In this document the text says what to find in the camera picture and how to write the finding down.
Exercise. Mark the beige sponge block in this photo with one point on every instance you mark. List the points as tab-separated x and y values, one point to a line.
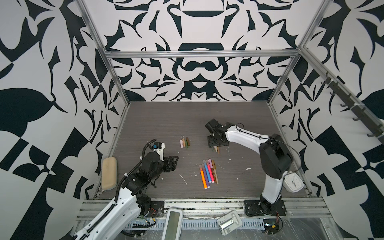
109	178

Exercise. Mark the aluminium frame back beam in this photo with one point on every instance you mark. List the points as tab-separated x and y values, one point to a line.
201	54

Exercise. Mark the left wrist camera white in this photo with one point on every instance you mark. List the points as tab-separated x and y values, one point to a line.
159	147

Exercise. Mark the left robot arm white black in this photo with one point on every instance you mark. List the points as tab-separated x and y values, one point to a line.
130	200

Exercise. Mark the pink cap brown pen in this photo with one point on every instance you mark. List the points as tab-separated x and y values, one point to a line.
213	170

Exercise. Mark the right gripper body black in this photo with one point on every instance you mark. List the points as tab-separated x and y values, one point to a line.
212	141

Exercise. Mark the grey metal bracket box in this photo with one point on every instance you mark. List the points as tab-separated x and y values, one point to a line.
229	222

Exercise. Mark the white handheld tablet device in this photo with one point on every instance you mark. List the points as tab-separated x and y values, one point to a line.
173	224

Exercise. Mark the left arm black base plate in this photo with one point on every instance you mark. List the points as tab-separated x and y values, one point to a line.
154	209

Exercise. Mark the orange highlighter pen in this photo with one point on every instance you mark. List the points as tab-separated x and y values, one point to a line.
203	177

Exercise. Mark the aluminium frame front rail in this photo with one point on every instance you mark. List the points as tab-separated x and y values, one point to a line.
296	207

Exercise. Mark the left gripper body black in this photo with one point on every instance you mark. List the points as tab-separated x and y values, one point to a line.
159	169

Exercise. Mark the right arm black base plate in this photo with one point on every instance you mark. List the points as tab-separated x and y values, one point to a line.
262	207

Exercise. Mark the purple highlighter pen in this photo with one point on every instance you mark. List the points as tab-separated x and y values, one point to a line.
206	180

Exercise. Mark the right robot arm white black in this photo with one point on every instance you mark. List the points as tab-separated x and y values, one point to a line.
276	159

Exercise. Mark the white round timer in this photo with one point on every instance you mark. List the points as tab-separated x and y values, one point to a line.
293	183

